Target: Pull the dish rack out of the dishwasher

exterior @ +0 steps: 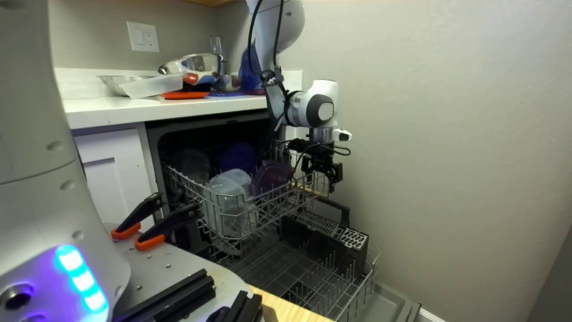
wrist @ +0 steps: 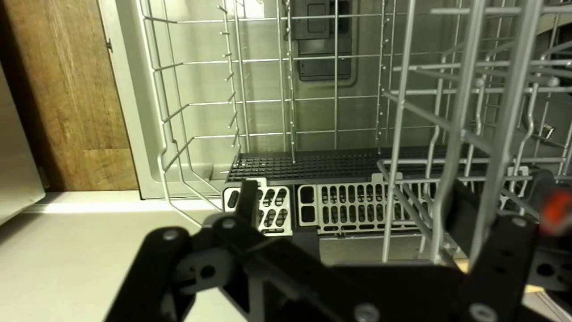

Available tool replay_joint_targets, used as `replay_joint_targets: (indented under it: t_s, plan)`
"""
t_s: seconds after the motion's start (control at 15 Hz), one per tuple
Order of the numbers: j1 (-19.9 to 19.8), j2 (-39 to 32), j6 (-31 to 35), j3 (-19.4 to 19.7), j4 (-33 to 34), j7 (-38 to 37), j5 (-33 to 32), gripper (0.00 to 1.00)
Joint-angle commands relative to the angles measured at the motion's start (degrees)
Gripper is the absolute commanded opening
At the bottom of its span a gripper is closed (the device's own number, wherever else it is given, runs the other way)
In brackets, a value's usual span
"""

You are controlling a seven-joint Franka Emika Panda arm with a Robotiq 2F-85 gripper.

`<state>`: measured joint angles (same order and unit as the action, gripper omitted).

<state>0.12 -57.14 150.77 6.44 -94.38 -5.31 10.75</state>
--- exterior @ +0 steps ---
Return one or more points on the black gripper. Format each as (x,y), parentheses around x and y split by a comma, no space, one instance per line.
(319,155)

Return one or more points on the black dishwasher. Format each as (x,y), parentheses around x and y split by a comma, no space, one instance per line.
(172,139)

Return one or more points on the small red plastic dish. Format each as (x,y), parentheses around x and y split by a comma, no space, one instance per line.
(190,78)

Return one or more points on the purple plastic container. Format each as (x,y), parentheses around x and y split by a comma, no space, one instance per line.
(272,175)

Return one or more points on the dark cutlery basket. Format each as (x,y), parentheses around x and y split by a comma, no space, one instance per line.
(333,246)

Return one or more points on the blue plastic bowl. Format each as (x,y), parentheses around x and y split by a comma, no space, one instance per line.
(240,155)

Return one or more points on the clear ribbed plastic container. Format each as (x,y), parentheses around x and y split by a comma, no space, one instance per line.
(229,205)

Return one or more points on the blue plastic container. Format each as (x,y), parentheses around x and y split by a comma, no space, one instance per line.
(251,71)

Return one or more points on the dark grey plastic container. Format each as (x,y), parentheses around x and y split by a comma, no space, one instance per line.
(193,164)

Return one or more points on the wooden board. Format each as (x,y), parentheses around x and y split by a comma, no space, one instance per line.
(286,309)

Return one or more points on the red plastic plate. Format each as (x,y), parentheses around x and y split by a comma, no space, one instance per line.
(186,94)

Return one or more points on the black clamp orange tips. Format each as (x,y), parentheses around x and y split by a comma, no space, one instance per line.
(167,225)
(138,214)

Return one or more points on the white base cabinet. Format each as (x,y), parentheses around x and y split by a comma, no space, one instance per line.
(113,171)

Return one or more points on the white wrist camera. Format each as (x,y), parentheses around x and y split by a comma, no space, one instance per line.
(342,134)

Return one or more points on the black aluminium rail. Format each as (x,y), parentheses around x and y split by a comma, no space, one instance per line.
(242,305)
(172,295)

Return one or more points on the white wall outlet plate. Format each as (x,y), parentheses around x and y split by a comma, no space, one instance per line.
(143,35)

